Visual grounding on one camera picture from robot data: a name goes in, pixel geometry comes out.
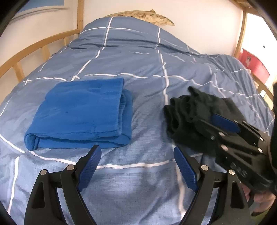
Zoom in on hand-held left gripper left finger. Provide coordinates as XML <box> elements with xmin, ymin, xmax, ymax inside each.
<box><xmin>24</xmin><ymin>145</ymin><xmax>102</xmax><ymax>225</ymax></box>

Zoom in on wooden bunk bed frame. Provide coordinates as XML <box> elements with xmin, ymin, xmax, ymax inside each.
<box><xmin>0</xmin><ymin>0</ymin><xmax>277</xmax><ymax>113</ymax></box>

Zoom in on beige patterned pillow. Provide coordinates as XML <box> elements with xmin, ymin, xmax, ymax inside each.
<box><xmin>104</xmin><ymin>9</ymin><xmax>175</xmax><ymax>26</ymax></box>

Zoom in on white window sill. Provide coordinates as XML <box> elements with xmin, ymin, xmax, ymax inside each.
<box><xmin>11</xmin><ymin>7</ymin><xmax>70</xmax><ymax>21</ymax></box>

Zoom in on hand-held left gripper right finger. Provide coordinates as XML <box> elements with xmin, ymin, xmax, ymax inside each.
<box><xmin>173</xmin><ymin>145</ymin><xmax>251</xmax><ymax>225</ymax></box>

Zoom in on black pants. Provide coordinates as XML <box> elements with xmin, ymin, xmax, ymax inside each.
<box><xmin>163</xmin><ymin>86</ymin><xmax>247</xmax><ymax>150</ymax></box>

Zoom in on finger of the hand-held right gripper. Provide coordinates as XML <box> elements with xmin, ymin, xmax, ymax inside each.
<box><xmin>197</xmin><ymin>119</ymin><xmax>238</xmax><ymax>152</ymax></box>
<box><xmin>211</xmin><ymin>114</ymin><xmax>271</xmax><ymax>141</ymax></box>

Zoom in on blue checked duvet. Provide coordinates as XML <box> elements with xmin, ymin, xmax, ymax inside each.
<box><xmin>0</xmin><ymin>17</ymin><xmax>275</xmax><ymax>225</ymax></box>

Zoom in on person's right hand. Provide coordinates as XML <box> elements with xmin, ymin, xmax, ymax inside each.
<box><xmin>245</xmin><ymin>187</ymin><xmax>276</xmax><ymax>214</ymax></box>

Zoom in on blue window blind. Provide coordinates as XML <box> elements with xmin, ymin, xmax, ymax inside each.
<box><xmin>13</xmin><ymin>0</ymin><xmax>65</xmax><ymax>13</ymax></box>

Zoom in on folded blue fleece cloth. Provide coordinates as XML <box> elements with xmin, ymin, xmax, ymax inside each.
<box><xmin>24</xmin><ymin>78</ymin><xmax>133</xmax><ymax>150</ymax></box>

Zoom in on red storage bin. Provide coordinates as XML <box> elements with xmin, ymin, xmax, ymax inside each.
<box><xmin>238</xmin><ymin>48</ymin><xmax>271</xmax><ymax>84</ymax></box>

